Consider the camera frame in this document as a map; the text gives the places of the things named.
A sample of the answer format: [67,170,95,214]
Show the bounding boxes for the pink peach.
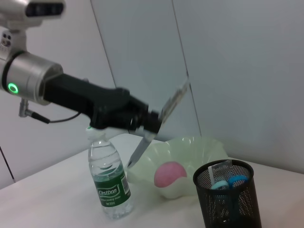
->
[153,161,188,189]

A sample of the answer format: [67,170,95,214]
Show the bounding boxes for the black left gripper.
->
[43,73,163,136]

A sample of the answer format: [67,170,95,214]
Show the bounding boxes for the black mesh pen cup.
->
[192,159,262,228]

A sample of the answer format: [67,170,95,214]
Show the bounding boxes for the clear water bottle green label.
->
[85,125,133,220]

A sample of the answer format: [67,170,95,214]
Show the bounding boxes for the pale green wavy fruit bowl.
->
[127,136,230,200]

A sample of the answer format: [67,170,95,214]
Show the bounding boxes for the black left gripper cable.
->
[19,98,83,124]

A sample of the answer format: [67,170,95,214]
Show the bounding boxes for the clear plastic ruler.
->
[208,160,235,190]

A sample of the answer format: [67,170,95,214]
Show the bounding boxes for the blue scissors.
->
[211,175,247,191]

